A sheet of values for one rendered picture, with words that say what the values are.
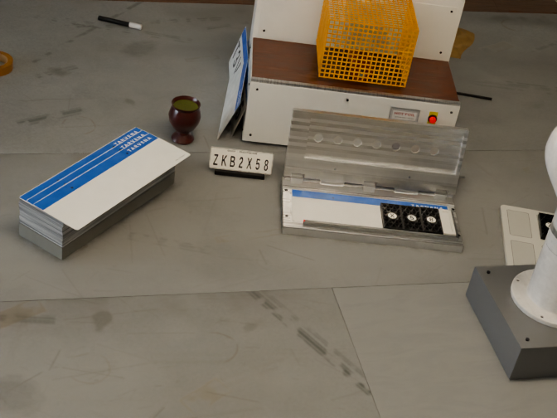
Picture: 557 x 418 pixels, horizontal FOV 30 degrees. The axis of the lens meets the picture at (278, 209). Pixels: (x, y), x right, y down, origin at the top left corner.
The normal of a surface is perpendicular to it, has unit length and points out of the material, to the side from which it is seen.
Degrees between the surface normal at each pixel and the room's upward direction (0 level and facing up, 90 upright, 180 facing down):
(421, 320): 0
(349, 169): 76
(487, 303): 90
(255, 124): 90
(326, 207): 0
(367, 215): 0
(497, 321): 90
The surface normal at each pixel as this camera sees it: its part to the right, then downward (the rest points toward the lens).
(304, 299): 0.14, -0.79
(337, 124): 0.04, 0.40
